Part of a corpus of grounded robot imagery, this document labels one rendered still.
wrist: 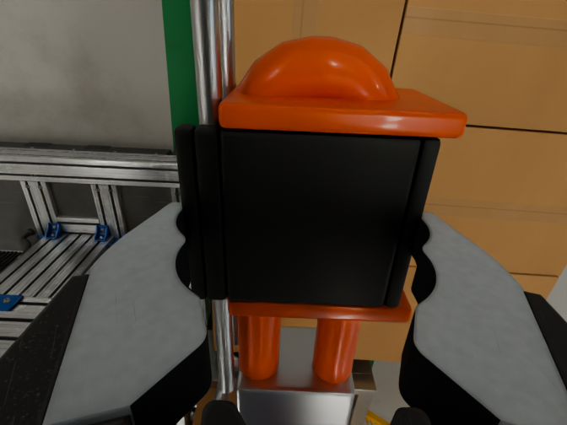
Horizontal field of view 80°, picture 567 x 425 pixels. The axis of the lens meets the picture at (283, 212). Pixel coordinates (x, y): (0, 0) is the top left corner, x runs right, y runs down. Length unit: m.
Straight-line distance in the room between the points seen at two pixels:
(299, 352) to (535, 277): 1.06
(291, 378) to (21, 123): 1.60
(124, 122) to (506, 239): 1.35
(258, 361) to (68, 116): 1.47
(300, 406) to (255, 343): 0.05
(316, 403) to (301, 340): 0.03
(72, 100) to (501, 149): 1.42
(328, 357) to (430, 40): 0.72
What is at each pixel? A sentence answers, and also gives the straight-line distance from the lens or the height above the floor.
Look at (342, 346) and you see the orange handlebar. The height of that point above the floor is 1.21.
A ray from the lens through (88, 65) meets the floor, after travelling 1.51.
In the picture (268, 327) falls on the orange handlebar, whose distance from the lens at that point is 0.17.
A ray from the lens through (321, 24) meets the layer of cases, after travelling 0.78.
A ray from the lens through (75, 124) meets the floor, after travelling 1.59.
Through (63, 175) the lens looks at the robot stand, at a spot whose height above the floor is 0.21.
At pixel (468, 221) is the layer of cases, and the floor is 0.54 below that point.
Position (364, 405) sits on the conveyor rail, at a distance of 1.39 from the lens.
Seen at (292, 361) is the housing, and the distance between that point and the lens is 0.21.
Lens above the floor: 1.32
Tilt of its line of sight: 62 degrees down
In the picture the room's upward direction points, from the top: 178 degrees counter-clockwise
